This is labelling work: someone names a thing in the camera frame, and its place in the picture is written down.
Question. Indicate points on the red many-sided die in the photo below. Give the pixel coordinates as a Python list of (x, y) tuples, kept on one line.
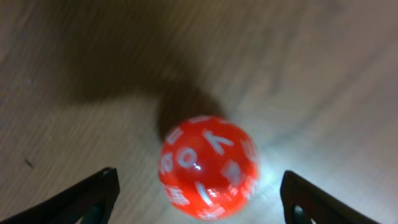
[(208, 168)]

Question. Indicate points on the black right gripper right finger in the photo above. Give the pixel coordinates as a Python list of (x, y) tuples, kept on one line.
[(304, 202)]

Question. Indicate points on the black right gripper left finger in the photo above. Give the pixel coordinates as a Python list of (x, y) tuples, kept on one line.
[(89, 201)]

